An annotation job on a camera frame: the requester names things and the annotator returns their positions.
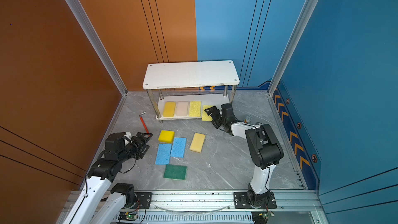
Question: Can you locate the long yellow foam sponge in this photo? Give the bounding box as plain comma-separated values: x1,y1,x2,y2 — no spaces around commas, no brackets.
162,102,176,118

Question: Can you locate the small thick yellow sponge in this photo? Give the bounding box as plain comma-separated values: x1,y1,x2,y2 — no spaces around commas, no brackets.
158,130,175,144

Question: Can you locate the pale pink sponge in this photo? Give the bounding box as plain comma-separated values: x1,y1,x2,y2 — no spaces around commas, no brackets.
175,101,189,117

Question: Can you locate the white two-tier shelf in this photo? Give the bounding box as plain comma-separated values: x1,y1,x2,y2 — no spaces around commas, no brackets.
143,60,240,121

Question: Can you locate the blue sponge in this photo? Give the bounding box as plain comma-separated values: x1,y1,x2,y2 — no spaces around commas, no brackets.
171,138,187,158
155,144,172,165

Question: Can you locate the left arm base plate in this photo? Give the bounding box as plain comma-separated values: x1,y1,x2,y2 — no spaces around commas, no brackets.
123,192,152,210

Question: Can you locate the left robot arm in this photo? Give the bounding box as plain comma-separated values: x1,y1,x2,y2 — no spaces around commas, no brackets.
64,132,153,224

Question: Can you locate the red hex key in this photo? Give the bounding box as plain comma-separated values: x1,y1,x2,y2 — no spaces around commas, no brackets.
139,112,150,133

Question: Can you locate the right circuit board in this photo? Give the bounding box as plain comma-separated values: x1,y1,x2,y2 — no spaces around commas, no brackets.
251,211,275,224

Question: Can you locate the cream yellow sponge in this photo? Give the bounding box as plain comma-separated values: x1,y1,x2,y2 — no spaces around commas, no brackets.
189,133,206,153

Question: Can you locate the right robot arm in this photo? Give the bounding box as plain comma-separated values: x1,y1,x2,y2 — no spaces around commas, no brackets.
204,103,284,209

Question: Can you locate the left circuit board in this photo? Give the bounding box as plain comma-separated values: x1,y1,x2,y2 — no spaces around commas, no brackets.
118,212,138,222

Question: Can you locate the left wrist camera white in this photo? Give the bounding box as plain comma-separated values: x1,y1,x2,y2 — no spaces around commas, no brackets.
123,132,132,146

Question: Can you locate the green scouring pad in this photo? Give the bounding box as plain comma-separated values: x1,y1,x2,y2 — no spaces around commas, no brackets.
163,164,187,180

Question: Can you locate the circuit board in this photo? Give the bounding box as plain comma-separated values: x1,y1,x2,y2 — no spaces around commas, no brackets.
118,212,138,222
251,211,275,224

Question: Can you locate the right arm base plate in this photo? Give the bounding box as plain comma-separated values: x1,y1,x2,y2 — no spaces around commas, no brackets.
233,190,277,209

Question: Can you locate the yellow porous sponge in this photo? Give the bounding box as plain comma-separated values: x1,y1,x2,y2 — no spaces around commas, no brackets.
189,101,202,118
201,105,213,122

